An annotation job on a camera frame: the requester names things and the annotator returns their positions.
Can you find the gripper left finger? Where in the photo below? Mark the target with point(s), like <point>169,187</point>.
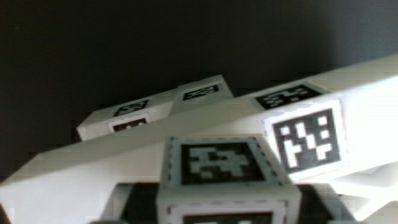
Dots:
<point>111,216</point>

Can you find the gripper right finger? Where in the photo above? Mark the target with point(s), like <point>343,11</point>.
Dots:
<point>322,207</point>

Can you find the white chair back frame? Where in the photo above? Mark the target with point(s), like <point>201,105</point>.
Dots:
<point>324,122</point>

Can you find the white chair leg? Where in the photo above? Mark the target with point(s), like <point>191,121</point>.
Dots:
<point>205,91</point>
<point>125,116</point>
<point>224,186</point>

